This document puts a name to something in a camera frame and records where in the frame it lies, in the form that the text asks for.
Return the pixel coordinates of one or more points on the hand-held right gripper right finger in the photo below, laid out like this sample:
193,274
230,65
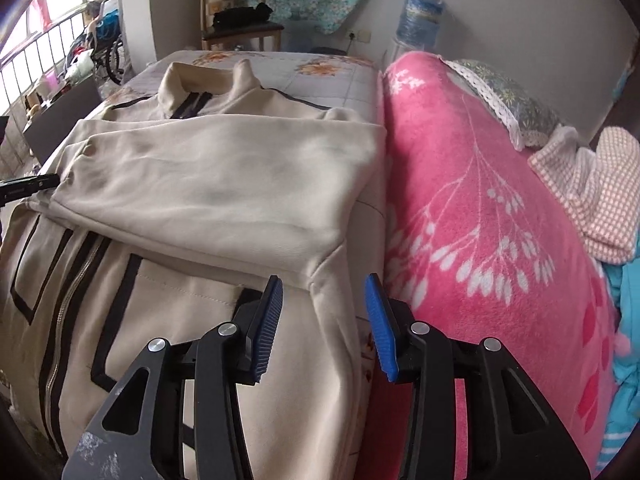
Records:
380,330

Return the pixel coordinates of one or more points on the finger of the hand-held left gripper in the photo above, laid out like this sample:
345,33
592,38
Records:
25,186

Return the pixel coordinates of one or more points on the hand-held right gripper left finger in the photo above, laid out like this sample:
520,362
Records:
267,330

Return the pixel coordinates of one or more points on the beige zip jacket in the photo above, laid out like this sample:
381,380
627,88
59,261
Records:
210,200

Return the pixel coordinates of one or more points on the dark grey cabinet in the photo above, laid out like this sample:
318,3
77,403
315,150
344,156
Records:
65,115

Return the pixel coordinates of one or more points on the metal railing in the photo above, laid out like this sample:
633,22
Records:
30,60

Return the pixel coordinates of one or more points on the pink floral blanket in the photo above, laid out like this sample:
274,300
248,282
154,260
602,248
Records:
450,185

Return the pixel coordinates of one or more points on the wheelchair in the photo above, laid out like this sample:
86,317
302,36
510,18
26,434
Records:
107,45

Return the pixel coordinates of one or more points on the blue patterned cloth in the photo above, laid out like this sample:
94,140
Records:
625,360

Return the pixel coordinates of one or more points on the pink checkered cloth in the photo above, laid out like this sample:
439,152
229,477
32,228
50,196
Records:
600,195

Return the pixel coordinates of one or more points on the lace-trimmed floral pillow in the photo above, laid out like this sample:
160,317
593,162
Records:
520,100

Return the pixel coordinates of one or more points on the black bag on chair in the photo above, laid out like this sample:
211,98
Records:
240,17

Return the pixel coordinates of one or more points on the blue water jug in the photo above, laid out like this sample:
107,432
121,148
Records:
420,20

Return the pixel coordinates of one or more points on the wall socket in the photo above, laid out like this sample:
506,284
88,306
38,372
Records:
360,36

